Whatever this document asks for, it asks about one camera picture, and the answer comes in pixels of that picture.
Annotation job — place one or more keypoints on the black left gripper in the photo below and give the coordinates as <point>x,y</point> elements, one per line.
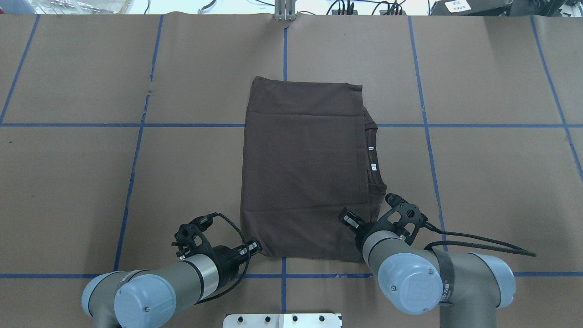
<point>224,256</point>

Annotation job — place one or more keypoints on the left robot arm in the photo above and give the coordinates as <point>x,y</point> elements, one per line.
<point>150,298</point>

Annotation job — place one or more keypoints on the dark brown t-shirt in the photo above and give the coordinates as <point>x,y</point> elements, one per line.
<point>309,151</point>

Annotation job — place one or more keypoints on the white camera stand base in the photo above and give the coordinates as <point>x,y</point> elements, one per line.
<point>284,320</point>

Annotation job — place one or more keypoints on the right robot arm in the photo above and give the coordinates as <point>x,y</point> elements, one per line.
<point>467,288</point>

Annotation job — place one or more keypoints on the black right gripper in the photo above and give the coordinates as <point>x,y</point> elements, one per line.
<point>363,230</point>

